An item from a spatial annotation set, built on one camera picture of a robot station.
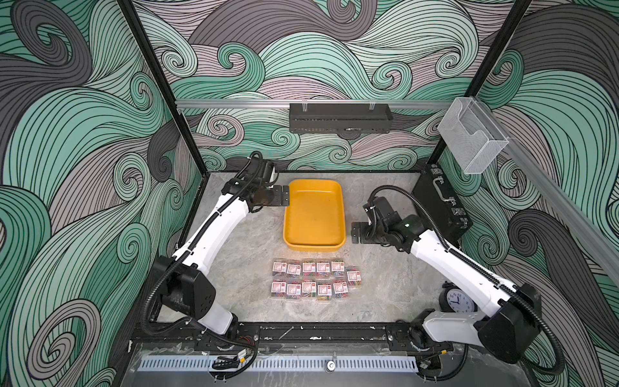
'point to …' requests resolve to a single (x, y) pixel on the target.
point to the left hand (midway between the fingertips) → (275, 193)
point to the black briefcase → (443, 205)
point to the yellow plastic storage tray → (313, 221)
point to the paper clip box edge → (325, 292)
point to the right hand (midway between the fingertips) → (361, 233)
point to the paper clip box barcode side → (337, 266)
